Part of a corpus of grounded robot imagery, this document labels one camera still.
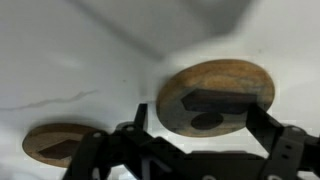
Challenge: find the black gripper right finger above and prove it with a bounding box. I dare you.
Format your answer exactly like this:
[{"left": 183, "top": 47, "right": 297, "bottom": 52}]
[{"left": 246, "top": 103, "right": 285, "bottom": 158}]

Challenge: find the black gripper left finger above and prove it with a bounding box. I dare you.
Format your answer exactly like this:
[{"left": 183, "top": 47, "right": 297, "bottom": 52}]
[{"left": 133, "top": 103, "right": 148, "bottom": 132}]

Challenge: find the round wooden coaster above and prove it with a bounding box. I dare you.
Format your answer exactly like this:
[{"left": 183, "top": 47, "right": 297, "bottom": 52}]
[
  {"left": 21, "top": 122, "right": 101, "bottom": 169},
  {"left": 155, "top": 58, "right": 276, "bottom": 139}
]

